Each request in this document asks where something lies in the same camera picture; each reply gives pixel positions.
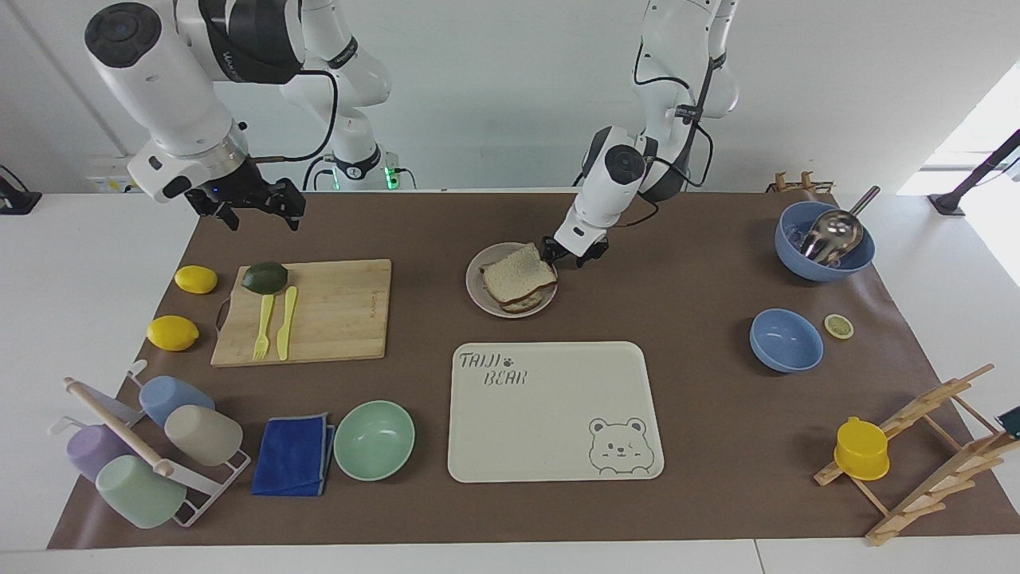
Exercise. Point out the wooden cutting board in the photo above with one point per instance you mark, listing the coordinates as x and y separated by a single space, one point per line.
339 311

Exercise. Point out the large blue bowl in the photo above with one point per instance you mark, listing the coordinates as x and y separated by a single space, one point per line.
797 259

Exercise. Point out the beige cup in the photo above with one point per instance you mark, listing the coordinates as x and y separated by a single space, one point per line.
205 434

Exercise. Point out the small blue bowl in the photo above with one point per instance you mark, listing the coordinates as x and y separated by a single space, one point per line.
785 341

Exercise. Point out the wooden dish rack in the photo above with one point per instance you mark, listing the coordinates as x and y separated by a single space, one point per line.
936 478

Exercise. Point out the green bowl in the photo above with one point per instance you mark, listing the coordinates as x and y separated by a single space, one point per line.
374 440

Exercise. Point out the blue folded cloth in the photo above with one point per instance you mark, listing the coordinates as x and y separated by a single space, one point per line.
291 454

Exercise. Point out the metal scoop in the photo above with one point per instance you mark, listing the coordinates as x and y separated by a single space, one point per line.
833 233

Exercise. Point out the white socket box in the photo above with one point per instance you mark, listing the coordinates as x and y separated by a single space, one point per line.
107 177

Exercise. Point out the yellow cup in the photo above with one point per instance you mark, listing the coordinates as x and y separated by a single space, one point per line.
861 450

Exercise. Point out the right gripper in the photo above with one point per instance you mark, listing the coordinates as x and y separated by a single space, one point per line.
231 188

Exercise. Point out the white bread slice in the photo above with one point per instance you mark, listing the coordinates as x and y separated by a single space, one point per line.
518 273

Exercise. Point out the purple cup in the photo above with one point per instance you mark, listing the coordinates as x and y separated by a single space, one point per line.
92 450

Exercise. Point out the green cup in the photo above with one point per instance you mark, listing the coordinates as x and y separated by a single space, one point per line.
139 493

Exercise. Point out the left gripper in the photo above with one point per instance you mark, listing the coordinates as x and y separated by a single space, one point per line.
599 247

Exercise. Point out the pink round plate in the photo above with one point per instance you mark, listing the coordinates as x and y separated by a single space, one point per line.
478 291

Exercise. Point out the black stand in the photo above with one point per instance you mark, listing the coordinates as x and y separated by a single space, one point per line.
968 182
16 199

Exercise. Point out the yellow plastic fork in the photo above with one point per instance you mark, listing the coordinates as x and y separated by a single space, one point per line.
263 327

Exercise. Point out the yellow lemon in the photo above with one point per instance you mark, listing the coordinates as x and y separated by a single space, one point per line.
172 333
196 279

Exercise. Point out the yellow plastic knife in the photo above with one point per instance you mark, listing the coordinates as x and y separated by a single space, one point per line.
286 323

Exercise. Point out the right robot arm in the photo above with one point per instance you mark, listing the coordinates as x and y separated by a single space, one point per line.
159 88

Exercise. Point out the sandwich base with filling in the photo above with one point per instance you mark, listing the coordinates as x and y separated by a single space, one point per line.
532 302

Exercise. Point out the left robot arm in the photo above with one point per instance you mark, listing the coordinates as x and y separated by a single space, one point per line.
677 48

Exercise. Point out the small wooden holder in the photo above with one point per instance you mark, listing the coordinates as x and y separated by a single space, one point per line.
801 185

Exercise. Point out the cream tray with bear print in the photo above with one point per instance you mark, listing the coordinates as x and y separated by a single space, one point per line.
550 410

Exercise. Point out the white cup rack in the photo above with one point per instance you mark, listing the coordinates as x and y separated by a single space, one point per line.
119 426

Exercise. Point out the green avocado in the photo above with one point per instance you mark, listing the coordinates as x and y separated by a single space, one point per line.
264 278

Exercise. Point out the blue cup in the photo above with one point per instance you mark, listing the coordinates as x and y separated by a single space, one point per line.
171 395

